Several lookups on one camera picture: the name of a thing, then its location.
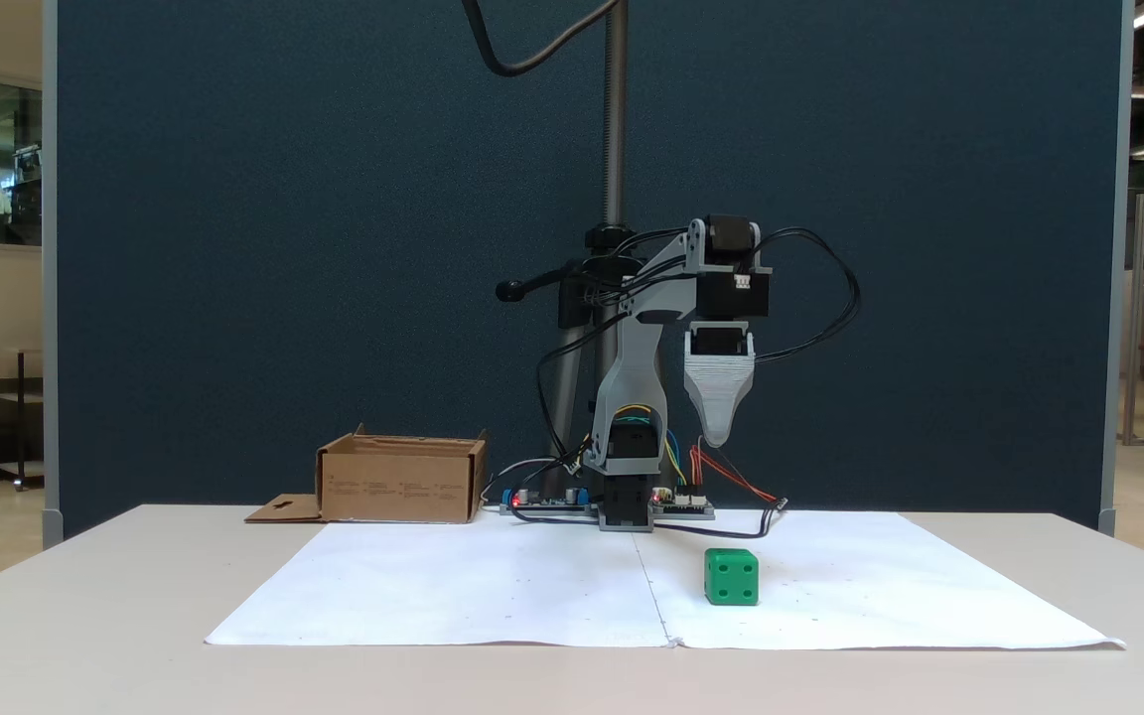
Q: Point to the dark blue partition panel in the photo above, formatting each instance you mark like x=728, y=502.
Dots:
x=234, y=248

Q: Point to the green dice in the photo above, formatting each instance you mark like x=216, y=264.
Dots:
x=731, y=578

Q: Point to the white paper sheet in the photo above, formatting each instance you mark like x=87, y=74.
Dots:
x=453, y=586
x=880, y=596

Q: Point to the brown cardboard box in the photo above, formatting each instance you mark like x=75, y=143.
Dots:
x=398, y=487

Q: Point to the framed wall window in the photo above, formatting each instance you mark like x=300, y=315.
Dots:
x=11, y=159

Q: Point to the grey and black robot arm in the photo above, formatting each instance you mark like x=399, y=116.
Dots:
x=637, y=377

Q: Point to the blue circuit board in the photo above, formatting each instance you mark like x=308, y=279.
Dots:
x=542, y=503

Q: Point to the grey curved ribbed gripper finger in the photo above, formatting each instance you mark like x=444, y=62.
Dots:
x=719, y=397

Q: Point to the black and silver tripod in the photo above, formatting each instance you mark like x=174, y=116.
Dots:
x=615, y=119

